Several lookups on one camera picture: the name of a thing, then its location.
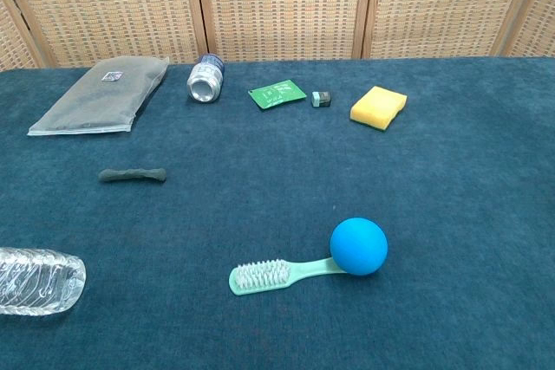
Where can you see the dark grey stick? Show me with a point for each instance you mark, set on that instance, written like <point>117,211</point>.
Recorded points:
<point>132,175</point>

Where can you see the blue table carpet cloth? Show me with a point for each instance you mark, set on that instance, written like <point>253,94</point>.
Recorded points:
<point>260,192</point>

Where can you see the green sachet packet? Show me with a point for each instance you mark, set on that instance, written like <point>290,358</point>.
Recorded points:
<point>275,95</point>

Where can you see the small grey cube block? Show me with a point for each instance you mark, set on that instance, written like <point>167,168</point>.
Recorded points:
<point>322,99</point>

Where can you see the silver blue drink can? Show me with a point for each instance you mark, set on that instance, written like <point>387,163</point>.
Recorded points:
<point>206,79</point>

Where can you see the yellow sponge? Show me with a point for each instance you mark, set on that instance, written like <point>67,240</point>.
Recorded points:
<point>377,108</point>

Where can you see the blue ball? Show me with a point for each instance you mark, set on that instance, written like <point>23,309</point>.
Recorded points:
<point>358,246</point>

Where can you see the mint green brush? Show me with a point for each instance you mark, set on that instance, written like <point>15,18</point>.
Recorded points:
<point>260,280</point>

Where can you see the woven folding screen panel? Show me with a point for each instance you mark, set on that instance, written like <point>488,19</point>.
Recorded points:
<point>13,45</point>
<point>112,6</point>
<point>442,6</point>
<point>539,19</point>
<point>282,6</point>

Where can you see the grey zip pouch bag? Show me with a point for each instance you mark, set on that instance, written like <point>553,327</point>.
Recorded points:
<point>99,97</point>

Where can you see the clear plastic water bottle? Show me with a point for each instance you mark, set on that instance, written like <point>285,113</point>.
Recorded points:
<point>39,281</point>

